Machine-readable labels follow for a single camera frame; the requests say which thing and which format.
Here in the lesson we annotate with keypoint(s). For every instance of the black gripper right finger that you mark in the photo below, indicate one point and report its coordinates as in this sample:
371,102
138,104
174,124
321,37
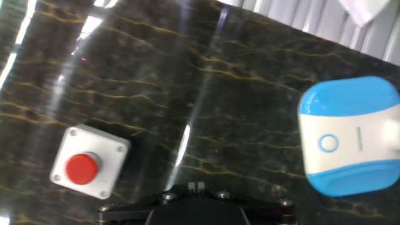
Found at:
265,212

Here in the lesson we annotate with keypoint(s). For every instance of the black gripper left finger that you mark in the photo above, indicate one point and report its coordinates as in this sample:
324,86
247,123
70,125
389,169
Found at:
137,211

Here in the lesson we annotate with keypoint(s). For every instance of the white and blue desk lamp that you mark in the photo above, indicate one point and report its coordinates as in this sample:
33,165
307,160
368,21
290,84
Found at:
350,140

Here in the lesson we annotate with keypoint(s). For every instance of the red push button box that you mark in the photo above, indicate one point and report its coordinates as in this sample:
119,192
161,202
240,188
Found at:
90,159

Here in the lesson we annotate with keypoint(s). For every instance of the black marble pattern mat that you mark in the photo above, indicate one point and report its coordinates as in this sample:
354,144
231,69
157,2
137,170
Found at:
218,103

